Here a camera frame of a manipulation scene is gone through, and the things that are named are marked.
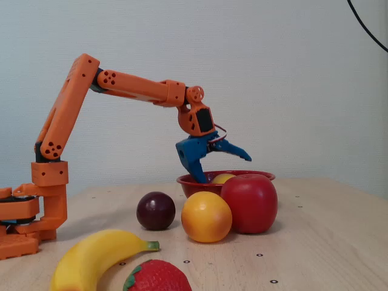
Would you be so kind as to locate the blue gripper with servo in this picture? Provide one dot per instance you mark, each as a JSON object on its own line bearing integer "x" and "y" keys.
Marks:
{"x": 190, "y": 150}

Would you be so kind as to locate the yellow lemon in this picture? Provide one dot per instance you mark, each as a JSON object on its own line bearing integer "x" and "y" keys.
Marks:
{"x": 222, "y": 179}

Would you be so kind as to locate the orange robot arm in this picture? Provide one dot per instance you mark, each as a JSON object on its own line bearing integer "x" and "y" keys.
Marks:
{"x": 136, "y": 86}

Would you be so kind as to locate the orange robot base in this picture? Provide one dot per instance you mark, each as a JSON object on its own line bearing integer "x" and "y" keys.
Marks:
{"x": 51, "y": 212}

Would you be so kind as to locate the red speckled bowl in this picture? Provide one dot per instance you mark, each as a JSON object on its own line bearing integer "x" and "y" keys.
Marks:
{"x": 189, "y": 188}

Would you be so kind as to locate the red apple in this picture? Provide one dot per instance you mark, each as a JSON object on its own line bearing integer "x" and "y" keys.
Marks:
{"x": 251, "y": 203}

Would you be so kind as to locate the orange fruit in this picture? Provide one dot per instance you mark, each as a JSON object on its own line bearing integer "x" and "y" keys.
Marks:
{"x": 206, "y": 218}

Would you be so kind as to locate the dark purple plum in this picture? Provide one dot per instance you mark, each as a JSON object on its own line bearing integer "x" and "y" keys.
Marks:
{"x": 156, "y": 212}

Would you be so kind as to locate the red strawberry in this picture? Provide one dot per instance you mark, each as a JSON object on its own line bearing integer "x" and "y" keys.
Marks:
{"x": 157, "y": 277}

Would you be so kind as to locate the yellow banana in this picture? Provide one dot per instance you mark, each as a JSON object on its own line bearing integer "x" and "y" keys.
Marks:
{"x": 91, "y": 257}

